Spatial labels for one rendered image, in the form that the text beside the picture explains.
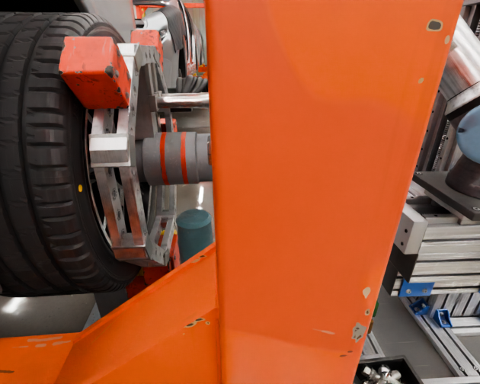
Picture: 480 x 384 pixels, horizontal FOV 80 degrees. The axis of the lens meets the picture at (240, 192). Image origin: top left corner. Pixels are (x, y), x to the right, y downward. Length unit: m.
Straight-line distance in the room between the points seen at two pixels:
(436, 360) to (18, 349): 1.13
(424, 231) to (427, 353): 0.59
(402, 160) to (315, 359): 0.23
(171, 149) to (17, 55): 0.33
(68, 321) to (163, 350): 1.27
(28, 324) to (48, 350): 1.11
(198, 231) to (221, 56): 0.54
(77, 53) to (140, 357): 0.42
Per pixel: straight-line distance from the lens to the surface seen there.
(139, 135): 0.76
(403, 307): 1.36
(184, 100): 0.70
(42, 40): 0.62
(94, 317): 1.27
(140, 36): 0.92
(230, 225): 0.23
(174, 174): 0.73
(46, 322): 1.68
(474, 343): 1.37
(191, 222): 0.69
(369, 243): 0.28
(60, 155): 0.51
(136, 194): 0.55
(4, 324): 1.78
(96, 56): 0.51
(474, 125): 0.64
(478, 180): 0.81
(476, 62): 0.67
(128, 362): 0.40
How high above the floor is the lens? 1.10
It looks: 26 degrees down
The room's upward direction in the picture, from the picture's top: straight up
